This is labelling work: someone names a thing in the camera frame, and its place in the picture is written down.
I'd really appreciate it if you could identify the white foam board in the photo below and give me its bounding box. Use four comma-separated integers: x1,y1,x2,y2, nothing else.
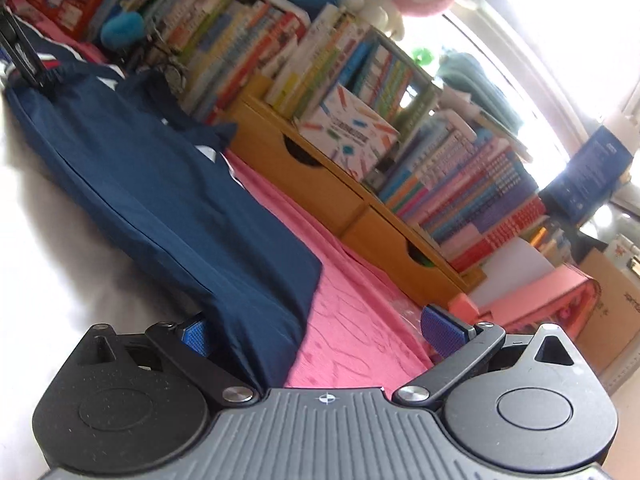
470,237,553,308

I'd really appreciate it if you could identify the row of colourful books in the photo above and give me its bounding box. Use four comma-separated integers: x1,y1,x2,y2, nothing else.
85,0,551,273

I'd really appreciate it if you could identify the blue round plush ball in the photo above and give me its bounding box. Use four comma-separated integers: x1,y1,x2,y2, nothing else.
100,10,146,51

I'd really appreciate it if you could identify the navy and white jacket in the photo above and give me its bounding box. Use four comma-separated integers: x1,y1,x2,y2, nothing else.
0,10,323,461

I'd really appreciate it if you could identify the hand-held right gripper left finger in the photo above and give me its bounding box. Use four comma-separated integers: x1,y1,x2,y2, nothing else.
75,312,261,405

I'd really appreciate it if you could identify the brown cardboard box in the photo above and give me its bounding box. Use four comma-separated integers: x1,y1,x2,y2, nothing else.
575,247,640,386

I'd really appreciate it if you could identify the pink storage box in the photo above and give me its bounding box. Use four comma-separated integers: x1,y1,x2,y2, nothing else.
447,265,601,341

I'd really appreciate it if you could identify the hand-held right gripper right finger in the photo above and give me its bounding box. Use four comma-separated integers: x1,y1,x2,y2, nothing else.
392,305,576,405

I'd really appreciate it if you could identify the blue cardboard box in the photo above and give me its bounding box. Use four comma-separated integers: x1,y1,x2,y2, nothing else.
539,125,632,226

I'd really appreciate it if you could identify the wooden drawer organizer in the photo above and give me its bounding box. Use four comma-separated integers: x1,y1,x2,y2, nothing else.
225,92,486,293

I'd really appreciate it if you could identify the miniature bicycle model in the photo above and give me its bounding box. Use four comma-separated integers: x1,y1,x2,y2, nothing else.
127,25,188,96

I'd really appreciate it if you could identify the folded green towel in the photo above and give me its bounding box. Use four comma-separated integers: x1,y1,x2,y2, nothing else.
437,50,531,131

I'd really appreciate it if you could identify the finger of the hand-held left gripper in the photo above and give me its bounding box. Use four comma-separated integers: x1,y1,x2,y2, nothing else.
0,7,56,92

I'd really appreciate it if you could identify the pencil print white box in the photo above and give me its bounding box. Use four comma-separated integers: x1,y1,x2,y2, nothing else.
295,82,401,183

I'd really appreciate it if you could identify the white window frame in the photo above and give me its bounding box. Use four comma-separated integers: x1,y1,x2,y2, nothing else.
445,0,640,161

